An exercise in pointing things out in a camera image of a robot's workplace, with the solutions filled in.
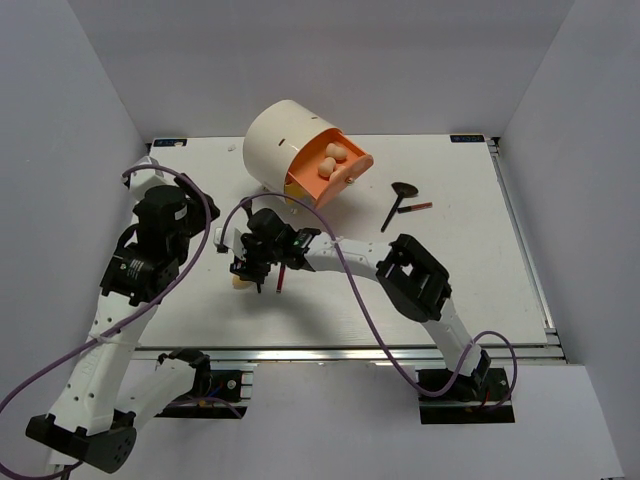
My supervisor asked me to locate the blue label right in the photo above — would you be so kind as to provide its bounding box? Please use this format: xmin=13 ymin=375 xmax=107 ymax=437
xmin=449 ymin=134 xmax=486 ymax=143

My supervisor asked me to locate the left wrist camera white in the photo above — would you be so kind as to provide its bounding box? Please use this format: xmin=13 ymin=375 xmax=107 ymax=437
xmin=122 ymin=156 xmax=170 ymax=201

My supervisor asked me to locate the white cylindrical drawer organizer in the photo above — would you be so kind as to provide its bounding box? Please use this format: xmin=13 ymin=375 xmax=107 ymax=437
xmin=242 ymin=99 xmax=337 ymax=193

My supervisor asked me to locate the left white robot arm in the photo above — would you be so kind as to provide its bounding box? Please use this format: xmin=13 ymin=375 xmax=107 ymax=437
xmin=26 ymin=174 xmax=220 ymax=473

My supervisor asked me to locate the red lip gloss lower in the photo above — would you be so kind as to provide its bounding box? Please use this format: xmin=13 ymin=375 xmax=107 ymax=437
xmin=276 ymin=264 xmax=286 ymax=294

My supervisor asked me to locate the blue label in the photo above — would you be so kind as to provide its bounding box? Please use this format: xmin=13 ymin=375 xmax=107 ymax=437
xmin=449 ymin=134 xmax=486 ymax=143
xmin=152 ymin=138 xmax=187 ymax=148

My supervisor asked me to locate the aluminium table frame rail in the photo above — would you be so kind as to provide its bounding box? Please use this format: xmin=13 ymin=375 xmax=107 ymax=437
xmin=139 ymin=135 xmax=561 ymax=361

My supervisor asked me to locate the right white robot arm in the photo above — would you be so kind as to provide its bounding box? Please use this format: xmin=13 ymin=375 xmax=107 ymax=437
xmin=215 ymin=208 xmax=491 ymax=401

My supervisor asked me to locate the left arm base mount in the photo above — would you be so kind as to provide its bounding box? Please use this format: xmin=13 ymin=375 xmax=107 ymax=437
xmin=155 ymin=348 xmax=252 ymax=420

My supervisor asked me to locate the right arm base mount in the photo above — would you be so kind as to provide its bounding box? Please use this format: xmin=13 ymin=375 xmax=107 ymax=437
xmin=418 ymin=368 xmax=515 ymax=425

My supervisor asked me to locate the black fan makeup brush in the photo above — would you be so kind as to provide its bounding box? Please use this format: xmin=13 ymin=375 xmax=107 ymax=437
xmin=380 ymin=181 xmax=419 ymax=233

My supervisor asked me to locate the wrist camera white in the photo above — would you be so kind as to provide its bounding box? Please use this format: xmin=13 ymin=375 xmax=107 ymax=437
xmin=122 ymin=156 xmax=170 ymax=201
xmin=214 ymin=227 xmax=245 ymax=259

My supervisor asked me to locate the teardrop beige makeup sponge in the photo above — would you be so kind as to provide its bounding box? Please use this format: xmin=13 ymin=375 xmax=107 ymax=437
xmin=232 ymin=275 xmax=254 ymax=290

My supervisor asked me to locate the orange top drawer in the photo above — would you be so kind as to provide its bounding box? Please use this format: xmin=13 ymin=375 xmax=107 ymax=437
xmin=284 ymin=128 xmax=374 ymax=209

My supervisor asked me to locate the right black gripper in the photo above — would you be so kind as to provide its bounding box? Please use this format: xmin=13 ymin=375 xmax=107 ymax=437
xmin=230 ymin=234 xmax=281 ymax=285

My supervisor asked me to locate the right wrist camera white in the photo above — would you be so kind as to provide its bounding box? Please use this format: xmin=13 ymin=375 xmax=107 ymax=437
xmin=214 ymin=227 xmax=245 ymax=259

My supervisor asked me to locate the yellow drawer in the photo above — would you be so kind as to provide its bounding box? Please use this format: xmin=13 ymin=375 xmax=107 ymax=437
xmin=283 ymin=180 xmax=314 ymax=206

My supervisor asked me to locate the blue label left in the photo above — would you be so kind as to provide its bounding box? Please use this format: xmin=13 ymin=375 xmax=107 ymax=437
xmin=152 ymin=138 xmax=187 ymax=148

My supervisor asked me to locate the gourd sponge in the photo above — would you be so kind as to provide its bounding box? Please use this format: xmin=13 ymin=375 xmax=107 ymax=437
xmin=325 ymin=143 xmax=348 ymax=163
xmin=329 ymin=165 xmax=354 ymax=184
xmin=317 ymin=157 xmax=336 ymax=179

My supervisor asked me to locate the brown lip gloss right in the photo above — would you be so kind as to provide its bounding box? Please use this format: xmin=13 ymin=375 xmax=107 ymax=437
xmin=397 ymin=202 xmax=433 ymax=214

